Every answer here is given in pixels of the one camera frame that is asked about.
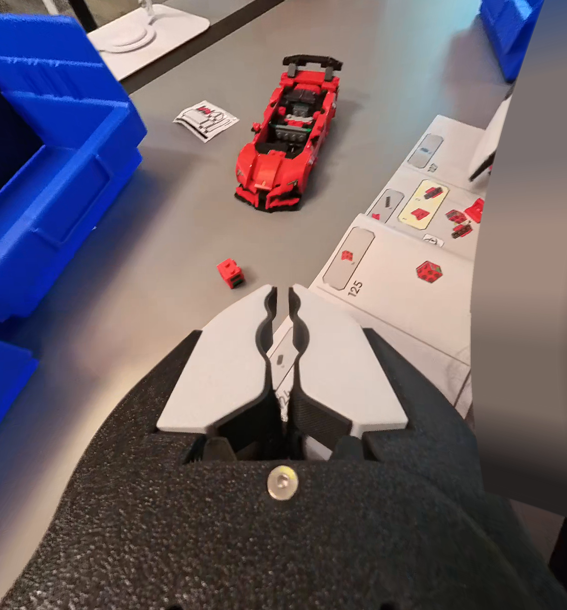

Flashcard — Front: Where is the blue bin with black divider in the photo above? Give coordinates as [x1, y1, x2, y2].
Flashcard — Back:
[0, 13, 148, 325]

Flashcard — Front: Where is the blue plastic storage bin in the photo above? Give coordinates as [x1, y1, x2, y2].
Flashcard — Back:
[0, 334, 40, 456]
[479, 0, 545, 84]

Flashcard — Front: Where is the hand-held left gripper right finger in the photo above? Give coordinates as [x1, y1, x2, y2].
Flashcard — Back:
[288, 284, 410, 438]

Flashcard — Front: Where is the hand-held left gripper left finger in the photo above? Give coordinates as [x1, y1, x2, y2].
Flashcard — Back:
[156, 284, 278, 437]

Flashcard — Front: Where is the red lego car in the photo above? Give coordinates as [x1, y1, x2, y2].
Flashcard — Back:
[234, 54, 344, 213]

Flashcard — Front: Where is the lego instruction booklet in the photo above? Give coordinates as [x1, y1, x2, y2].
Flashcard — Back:
[269, 113, 503, 420]

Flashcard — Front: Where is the small red green lego assembly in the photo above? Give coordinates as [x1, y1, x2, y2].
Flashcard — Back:
[216, 258, 246, 289]

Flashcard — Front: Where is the white sticker sheet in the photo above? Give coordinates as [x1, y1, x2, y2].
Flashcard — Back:
[173, 99, 240, 144]

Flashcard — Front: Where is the black panel on white stand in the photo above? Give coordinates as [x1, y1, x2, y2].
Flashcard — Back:
[87, 0, 212, 82]

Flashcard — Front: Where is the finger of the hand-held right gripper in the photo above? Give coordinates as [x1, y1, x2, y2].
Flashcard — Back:
[468, 95, 512, 184]

